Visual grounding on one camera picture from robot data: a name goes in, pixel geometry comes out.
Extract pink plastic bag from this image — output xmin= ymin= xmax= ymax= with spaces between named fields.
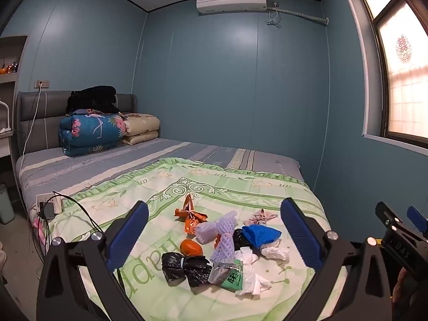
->
xmin=243 ymin=209 xmax=279 ymax=227

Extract white charging cable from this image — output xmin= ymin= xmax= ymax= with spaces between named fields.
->
xmin=19 ymin=85 xmax=44 ymax=174

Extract white air conditioner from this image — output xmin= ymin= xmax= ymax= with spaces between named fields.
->
xmin=197 ymin=0 xmax=267 ymax=14

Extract blue cloth piece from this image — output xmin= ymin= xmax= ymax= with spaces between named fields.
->
xmin=241 ymin=225 xmax=282 ymax=250

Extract large white crumpled tissue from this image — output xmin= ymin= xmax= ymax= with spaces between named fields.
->
xmin=234 ymin=247 xmax=272 ymax=296

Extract grey padded headboard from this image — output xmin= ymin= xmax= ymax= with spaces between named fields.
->
xmin=17 ymin=91 xmax=137 ymax=156

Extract tied black plastic bag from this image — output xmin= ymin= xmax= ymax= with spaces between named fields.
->
xmin=161 ymin=252 xmax=213 ymax=288

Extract purple foam fruit net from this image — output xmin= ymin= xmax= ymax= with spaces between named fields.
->
xmin=195 ymin=210 xmax=239 ymax=245

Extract white air conditioner cable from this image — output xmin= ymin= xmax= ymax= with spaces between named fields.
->
xmin=266 ymin=5 xmax=282 ymax=28

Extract wrapped air conditioner pipe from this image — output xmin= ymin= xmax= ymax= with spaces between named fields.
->
xmin=267 ymin=5 xmax=330 ymax=26

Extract black cable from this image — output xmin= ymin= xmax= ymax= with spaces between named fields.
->
xmin=33 ymin=191 xmax=105 ymax=263

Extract bed with striped sheet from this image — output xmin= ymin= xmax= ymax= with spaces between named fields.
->
xmin=15 ymin=137 xmax=339 ymax=321

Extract blue floral folded quilt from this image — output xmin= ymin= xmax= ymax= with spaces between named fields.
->
xmin=59 ymin=114 xmax=127 ymax=157

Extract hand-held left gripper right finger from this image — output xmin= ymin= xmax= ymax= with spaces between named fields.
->
xmin=280 ymin=198 xmax=392 ymax=321

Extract green patterned blanket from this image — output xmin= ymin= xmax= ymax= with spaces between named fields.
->
xmin=32 ymin=158 xmax=338 ymax=321

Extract black charger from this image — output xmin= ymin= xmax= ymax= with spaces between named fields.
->
xmin=38 ymin=202 xmax=56 ymax=220

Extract green foil packet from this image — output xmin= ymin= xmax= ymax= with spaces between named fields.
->
xmin=208 ymin=259 xmax=244 ymax=291

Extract orange snack wrapper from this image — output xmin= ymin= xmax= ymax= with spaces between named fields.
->
xmin=184 ymin=211 xmax=208 ymax=235
xmin=174 ymin=194 xmax=198 ymax=220

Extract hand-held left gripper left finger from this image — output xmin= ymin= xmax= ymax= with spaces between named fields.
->
xmin=37 ymin=200 xmax=149 ymax=321

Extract person's right hand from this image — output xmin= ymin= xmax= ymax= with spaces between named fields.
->
xmin=392 ymin=267 xmax=418 ymax=308

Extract small white tissue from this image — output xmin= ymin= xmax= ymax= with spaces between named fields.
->
xmin=260 ymin=246 xmax=290 ymax=261

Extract white wall shelf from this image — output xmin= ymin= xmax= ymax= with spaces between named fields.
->
xmin=0 ymin=36 xmax=28 ymax=161

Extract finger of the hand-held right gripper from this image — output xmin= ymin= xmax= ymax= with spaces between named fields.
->
xmin=375 ymin=201 xmax=402 ymax=230
xmin=406 ymin=206 xmax=428 ymax=233

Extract red window decal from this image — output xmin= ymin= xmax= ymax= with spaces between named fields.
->
xmin=396 ymin=34 xmax=413 ymax=63

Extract pale green bin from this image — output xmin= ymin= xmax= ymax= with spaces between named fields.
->
xmin=0 ymin=184 xmax=16 ymax=224

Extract white power strip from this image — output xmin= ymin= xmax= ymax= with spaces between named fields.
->
xmin=36 ymin=193 xmax=64 ymax=215

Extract black folded clothes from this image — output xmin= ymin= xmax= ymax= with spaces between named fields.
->
xmin=66 ymin=86 xmax=125 ymax=116

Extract white foam fruit net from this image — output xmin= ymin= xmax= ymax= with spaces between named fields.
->
xmin=210 ymin=232 xmax=236 ymax=263

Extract dark framed window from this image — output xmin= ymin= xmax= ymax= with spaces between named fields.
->
xmin=339 ymin=0 xmax=428 ymax=156

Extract round orange peel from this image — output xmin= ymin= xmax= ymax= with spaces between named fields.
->
xmin=179 ymin=239 xmax=203 ymax=256

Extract beige folded quilt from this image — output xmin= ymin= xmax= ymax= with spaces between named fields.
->
xmin=120 ymin=113 xmax=160 ymax=146

